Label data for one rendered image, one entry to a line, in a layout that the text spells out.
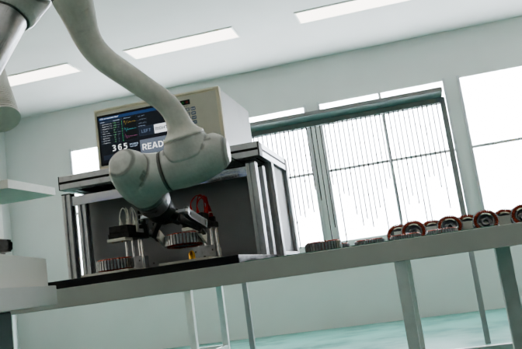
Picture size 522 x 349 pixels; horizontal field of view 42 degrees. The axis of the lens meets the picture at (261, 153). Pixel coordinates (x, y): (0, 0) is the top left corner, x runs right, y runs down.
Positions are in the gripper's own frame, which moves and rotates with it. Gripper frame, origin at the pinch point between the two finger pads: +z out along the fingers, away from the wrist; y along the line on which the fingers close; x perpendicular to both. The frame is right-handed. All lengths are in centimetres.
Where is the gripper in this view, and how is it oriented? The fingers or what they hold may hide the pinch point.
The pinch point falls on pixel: (183, 239)
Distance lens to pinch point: 197.2
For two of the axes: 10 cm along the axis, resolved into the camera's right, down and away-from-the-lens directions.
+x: -0.3, -8.2, 5.7
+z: 2.7, 5.4, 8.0
